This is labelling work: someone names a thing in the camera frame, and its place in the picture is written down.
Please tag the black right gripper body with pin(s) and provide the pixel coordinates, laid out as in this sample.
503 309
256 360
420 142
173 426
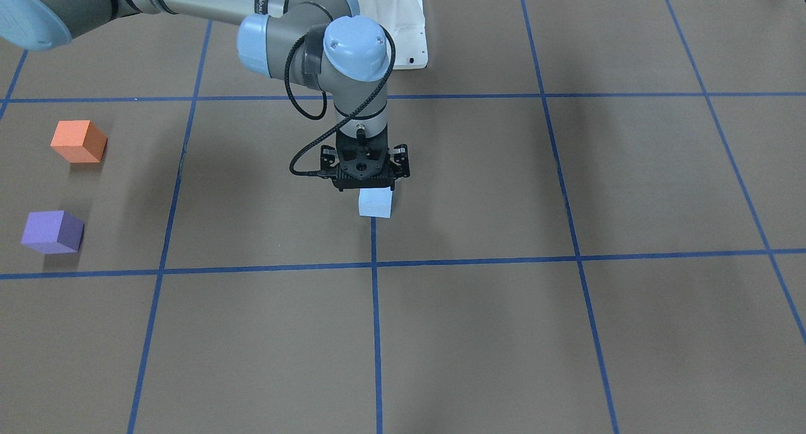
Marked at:
400 158

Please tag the light blue foam block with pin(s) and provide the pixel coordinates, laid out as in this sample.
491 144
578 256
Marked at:
376 202

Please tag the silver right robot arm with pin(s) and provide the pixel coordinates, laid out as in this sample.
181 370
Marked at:
324 45

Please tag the orange foam block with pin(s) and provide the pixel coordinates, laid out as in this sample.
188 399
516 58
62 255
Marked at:
79 141

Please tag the purple foam block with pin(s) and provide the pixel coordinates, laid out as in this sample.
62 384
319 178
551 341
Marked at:
53 232

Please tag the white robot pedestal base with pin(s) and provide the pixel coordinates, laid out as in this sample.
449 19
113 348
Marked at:
406 23

